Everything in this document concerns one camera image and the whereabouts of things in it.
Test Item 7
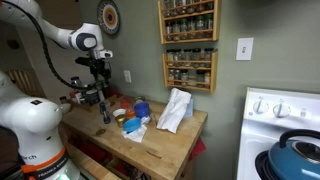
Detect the wooden butcher block cart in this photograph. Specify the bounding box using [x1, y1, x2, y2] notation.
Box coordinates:
[58, 94, 208, 180]

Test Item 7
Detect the decorative round wall plate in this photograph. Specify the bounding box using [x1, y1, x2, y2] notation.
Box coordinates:
[97, 0, 121, 36]

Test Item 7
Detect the white light switch plate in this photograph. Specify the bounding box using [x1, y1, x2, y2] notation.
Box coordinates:
[235, 37, 255, 62]

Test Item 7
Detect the red cloth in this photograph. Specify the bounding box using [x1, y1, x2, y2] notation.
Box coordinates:
[189, 137, 207, 162]

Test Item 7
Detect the wooden spice rack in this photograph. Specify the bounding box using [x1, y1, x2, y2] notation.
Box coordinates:
[162, 49, 218, 94]
[157, 0, 221, 45]

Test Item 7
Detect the black stove burner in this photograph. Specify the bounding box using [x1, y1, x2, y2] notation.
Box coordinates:
[255, 149, 278, 180]

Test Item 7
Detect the wooden chair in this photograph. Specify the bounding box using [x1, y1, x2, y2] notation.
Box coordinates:
[6, 69, 46, 98]

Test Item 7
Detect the blue plastic cup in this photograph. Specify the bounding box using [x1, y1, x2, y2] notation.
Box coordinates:
[133, 102, 151, 119]

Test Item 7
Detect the white stove knob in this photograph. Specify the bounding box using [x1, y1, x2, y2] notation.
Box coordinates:
[252, 97, 270, 115]
[272, 98, 292, 119]

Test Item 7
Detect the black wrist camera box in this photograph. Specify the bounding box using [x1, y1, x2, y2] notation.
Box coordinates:
[74, 57, 92, 67]

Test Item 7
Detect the white crumpled cloth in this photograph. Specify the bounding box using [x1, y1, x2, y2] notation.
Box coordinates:
[156, 87, 193, 134]

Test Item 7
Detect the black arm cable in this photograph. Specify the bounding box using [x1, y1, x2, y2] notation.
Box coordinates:
[1, 0, 98, 91]

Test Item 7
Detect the light blue box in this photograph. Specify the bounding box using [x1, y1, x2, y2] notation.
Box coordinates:
[184, 96, 194, 118]

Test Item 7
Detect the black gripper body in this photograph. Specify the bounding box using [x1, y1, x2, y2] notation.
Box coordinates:
[88, 58, 113, 82]

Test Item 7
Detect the white crumpled napkin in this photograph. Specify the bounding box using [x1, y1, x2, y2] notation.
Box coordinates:
[120, 116, 152, 144]

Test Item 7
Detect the black labelled can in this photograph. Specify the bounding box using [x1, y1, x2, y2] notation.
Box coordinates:
[84, 89, 101, 106]

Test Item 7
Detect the white wall outlet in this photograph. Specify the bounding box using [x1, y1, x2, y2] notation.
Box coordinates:
[123, 69, 133, 84]

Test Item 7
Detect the blue kettle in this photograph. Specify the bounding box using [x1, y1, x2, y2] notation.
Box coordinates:
[268, 129, 320, 180]

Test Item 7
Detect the white kitchen stove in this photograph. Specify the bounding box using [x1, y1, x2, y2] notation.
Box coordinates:
[236, 87, 320, 180]

